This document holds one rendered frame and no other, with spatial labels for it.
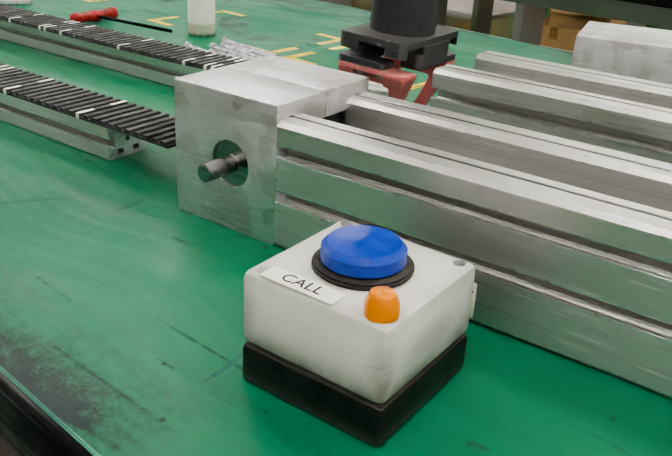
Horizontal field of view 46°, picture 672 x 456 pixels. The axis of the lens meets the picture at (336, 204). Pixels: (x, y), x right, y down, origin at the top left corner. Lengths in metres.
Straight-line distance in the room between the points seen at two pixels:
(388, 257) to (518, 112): 0.29
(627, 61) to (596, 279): 0.39
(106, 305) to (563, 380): 0.25
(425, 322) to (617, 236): 0.11
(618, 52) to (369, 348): 0.50
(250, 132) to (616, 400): 0.26
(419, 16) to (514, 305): 0.32
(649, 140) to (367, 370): 0.32
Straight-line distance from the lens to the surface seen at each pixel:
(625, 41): 0.78
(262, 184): 0.51
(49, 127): 0.73
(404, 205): 0.45
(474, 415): 0.39
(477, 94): 0.63
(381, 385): 0.34
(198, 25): 1.13
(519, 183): 0.42
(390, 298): 0.33
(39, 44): 1.06
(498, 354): 0.43
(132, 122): 0.65
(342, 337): 0.34
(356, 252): 0.36
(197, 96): 0.53
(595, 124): 0.61
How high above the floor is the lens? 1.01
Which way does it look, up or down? 23 degrees down
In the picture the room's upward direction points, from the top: 3 degrees clockwise
